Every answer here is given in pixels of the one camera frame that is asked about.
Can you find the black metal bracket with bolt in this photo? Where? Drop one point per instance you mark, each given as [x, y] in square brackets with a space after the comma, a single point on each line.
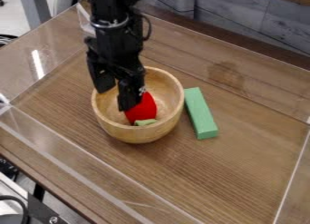
[40, 214]

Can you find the red felt fruit green stem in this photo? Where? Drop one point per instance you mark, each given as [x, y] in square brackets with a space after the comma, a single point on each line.
[143, 113]

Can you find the round wooden bowl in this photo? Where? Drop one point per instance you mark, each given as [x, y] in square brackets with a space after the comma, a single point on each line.
[167, 92]

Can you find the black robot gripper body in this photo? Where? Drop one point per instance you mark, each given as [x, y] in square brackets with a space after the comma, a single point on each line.
[118, 43]

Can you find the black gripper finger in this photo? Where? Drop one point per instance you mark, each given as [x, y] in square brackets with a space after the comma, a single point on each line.
[99, 69]
[131, 89]

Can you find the grey post upper left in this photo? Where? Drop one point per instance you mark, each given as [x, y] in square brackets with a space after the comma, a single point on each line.
[36, 12]

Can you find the green rectangular foam block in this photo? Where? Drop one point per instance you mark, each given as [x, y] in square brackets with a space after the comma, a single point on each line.
[199, 114]

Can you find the clear acrylic tray enclosure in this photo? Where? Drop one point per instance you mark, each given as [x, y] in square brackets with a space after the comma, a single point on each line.
[246, 177]

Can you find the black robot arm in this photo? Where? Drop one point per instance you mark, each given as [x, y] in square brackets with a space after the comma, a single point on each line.
[114, 11]

